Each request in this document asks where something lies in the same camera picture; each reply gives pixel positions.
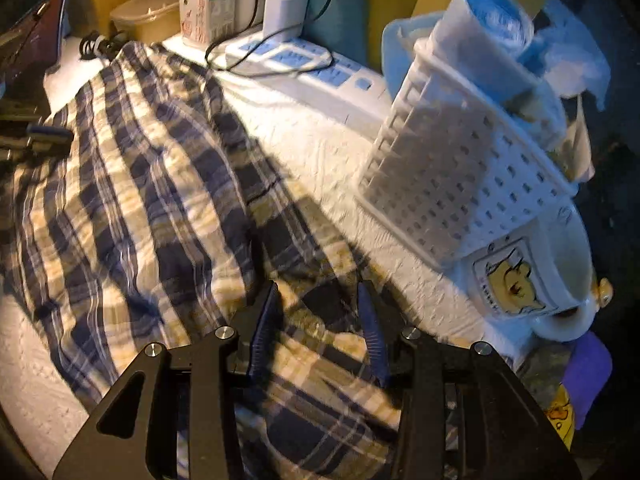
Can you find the purple cloth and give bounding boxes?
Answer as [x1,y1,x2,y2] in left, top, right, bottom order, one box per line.
[562,332,613,430]

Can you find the white power strip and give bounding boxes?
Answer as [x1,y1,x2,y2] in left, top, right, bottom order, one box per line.
[216,32,392,140]

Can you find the green white milk carton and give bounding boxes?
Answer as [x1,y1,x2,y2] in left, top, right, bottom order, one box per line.
[179,0,235,50]

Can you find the blue plastic bag roll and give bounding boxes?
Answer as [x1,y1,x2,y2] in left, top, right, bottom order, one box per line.
[431,0,537,102]

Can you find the white power adapter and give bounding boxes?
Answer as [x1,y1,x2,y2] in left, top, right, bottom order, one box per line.
[262,0,309,42]

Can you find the yellow duck snack bag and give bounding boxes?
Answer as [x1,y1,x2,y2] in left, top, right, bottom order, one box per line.
[544,385,576,448]

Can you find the white perforated plastic basket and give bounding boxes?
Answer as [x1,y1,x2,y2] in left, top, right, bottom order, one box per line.
[354,38,577,271]

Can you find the beige lidded food container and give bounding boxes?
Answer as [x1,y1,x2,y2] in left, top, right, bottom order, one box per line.
[110,0,180,44]

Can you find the black coiled cable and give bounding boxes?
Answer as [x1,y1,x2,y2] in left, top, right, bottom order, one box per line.
[78,29,132,64]

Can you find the white bear mug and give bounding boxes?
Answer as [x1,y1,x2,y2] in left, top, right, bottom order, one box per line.
[458,198,598,342]

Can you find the tablet with red screen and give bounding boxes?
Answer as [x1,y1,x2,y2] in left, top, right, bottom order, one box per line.
[1,0,66,101]

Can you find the plaid pajama pants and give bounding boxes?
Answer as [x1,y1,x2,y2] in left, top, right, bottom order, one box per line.
[1,42,420,479]

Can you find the white desk lamp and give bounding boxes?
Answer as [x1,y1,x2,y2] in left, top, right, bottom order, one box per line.
[234,0,266,34]

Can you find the white crumpled tissue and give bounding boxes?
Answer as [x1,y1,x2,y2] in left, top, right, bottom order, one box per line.
[520,0,611,112]

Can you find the black charger cable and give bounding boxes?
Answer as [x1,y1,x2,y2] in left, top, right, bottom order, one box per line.
[203,0,336,79]

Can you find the small yellow figurine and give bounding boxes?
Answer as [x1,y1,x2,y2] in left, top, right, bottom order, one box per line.
[591,278,614,310]

